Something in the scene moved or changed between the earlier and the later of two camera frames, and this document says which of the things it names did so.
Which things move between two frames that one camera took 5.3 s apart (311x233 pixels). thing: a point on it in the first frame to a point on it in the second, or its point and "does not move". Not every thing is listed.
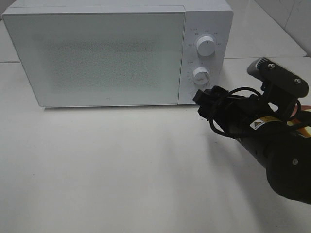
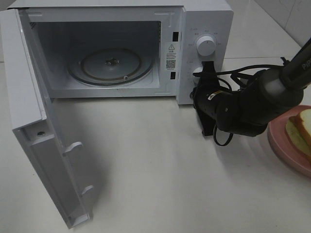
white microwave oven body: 102,53 does not move
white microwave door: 100,59 to 34,124
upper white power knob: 205,46 does not move
